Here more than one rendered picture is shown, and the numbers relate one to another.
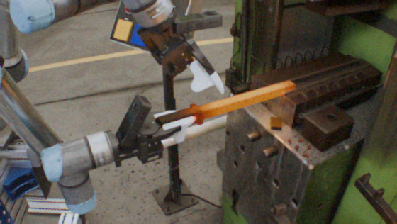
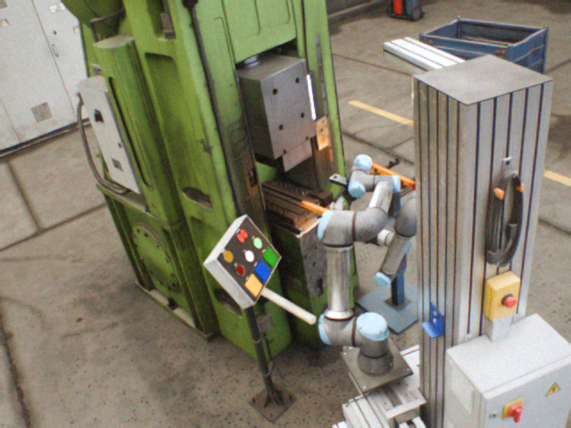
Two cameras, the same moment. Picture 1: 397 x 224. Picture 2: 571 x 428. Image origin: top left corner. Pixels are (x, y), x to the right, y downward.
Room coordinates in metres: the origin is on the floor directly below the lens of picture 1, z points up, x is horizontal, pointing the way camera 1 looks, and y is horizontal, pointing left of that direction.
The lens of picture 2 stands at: (1.35, 2.13, 2.55)
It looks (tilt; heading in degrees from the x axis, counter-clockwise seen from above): 33 degrees down; 260
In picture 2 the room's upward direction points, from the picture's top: 11 degrees counter-clockwise
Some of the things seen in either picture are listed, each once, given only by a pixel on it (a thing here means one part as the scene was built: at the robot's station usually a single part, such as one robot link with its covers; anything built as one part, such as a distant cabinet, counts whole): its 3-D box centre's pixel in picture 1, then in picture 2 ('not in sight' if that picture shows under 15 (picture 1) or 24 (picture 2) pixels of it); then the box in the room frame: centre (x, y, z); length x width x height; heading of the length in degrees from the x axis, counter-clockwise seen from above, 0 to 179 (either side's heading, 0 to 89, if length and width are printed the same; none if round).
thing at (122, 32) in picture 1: (123, 30); (252, 285); (1.22, 0.28, 1.01); 0.07 x 0.05 x 0.07; 53
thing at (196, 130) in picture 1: (188, 133); (283, 302); (1.07, 0.03, 0.62); 0.44 x 0.05 x 0.05; 118
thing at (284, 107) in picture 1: (320, 81); (280, 202); (0.91, -0.40, 0.96); 0.42 x 0.20 x 0.09; 118
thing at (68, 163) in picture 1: (67, 160); (398, 243); (0.51, 0.28, 0.98); 0.11 x 0.08 x 0.09; 118
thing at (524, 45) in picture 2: not in sight; (480, 60); (-2.17, -3.10, 0.36); 1.20 x 0.80 x 0.72; 113
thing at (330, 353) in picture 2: not in sight; (332, 340); (0.79, -0.17, 0.01); 0.58 x 0.39 x 0.01; 28
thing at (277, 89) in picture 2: not in sight; (267, 99); (0.87, -0.42, 1.56); 0.42 x 0.39 x 0.40; 118
